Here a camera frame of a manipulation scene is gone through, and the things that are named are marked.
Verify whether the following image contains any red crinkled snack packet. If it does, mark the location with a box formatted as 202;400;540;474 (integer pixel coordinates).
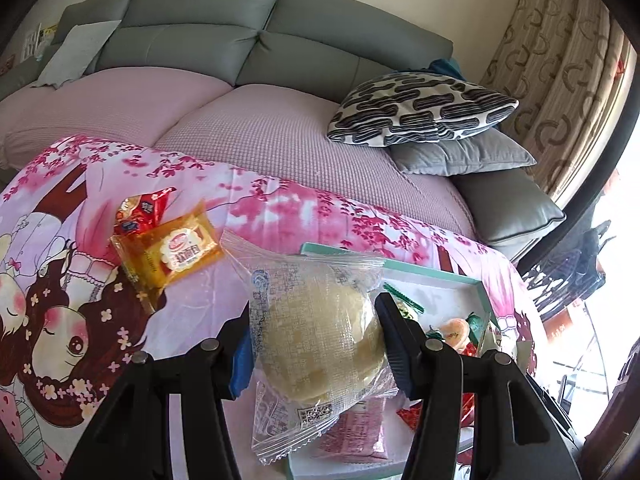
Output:
112;186;177;236

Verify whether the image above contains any pink snack packet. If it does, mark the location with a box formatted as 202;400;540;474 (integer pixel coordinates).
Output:
310;396;391;461

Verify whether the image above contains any bun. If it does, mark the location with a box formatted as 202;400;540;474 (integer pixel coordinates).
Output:
220;229;400;465

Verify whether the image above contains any dark green snack packet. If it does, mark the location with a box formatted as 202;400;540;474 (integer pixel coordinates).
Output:
465;312;493;341

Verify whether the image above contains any printed cartoon blanket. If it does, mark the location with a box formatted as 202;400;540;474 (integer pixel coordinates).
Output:
0;134;551;480

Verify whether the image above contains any green cow biscuit packet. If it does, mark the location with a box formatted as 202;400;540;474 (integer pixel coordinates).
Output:
382;282;426;321

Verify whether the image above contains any dark red snack packet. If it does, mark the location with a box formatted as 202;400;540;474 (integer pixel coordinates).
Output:
396;400;426;432

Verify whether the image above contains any teal cloth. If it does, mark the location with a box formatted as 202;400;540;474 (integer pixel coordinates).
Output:
427;58;468;81

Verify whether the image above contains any black metal frame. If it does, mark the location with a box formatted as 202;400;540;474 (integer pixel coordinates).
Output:
520;220;608;311

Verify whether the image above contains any beige patterned curtain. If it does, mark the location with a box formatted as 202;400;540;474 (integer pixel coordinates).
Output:
480;0;638;211

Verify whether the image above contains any black and white patterned pillow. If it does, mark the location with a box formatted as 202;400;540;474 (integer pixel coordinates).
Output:
327;71;521;147

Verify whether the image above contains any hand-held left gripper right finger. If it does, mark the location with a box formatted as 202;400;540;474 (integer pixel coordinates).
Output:
374;292;583;480

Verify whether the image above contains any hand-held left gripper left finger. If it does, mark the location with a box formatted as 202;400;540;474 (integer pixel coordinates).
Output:
62;317;258;480

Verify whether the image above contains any yellow cake packet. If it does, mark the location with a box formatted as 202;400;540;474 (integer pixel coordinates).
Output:
110;199;225;313

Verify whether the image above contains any light grey pillow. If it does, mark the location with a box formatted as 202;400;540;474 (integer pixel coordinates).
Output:
31;20;123;90

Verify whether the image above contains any teal cardboard tray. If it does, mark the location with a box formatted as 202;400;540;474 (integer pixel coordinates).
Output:
286;242;501;480

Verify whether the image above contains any pink sofa cover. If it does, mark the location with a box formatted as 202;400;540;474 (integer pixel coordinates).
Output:
0;66;478;241

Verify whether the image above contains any orange lid jelly cup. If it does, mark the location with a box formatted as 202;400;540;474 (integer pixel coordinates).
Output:
439;317;471;348

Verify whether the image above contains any grey sofa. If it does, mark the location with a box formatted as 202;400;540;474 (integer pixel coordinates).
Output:
0;0;568;261

